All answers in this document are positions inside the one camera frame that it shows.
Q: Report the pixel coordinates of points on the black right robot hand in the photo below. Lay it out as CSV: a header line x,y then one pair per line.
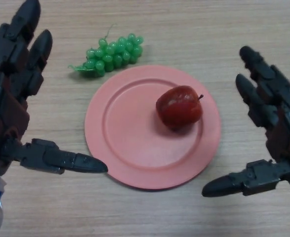
x,y
285,133

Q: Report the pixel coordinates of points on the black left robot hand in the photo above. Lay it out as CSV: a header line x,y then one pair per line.
x,y
9,111

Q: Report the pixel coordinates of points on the red apple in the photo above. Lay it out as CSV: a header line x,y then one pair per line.
x,y
179,111

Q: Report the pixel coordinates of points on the pink round plate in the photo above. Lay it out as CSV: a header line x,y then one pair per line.
x,y
135,148

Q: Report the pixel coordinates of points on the green grape bunch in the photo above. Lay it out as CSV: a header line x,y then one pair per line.
x,y
112,54

